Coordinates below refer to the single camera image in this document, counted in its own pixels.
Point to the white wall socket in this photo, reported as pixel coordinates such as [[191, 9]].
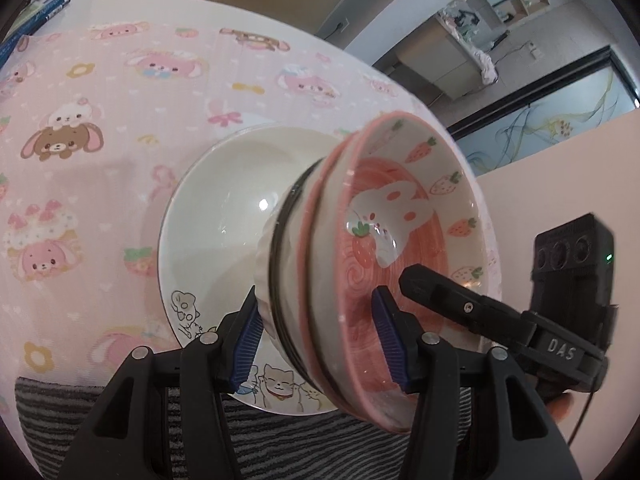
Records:
[[536, 50]]

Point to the striped grey cloth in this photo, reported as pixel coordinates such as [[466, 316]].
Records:
[[300, 440]]

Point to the black faucet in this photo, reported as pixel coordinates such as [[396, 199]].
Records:
[[470, 17]]

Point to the white towel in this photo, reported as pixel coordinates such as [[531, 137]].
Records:
[[487, 67]]

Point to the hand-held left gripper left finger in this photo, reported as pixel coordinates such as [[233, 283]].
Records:
[[247, 340]]

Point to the pink carrot print bowl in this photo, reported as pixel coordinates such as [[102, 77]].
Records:
[[400, 210], [290, 260]]

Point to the beige vanity cabinet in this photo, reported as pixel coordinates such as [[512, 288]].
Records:
[[440, 60]]

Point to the stack of books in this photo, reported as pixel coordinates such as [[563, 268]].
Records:
[[35, 10]]

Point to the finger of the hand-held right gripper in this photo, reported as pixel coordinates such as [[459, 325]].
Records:
[[460, 302]]

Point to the person's right hand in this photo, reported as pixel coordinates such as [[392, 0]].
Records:
[[561, 407]]

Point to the white dark-rimmed bowl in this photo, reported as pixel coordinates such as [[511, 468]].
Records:
[[262, 270]]

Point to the glass sliding door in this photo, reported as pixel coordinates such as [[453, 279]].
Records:
[[550, 120]]

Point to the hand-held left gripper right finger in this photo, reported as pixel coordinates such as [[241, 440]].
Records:
[[392, 345]]

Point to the pink printed tablecloth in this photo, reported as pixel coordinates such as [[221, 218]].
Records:
[[100, 210]]

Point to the white cartoon plate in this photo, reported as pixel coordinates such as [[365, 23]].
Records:
[[225, 200]]

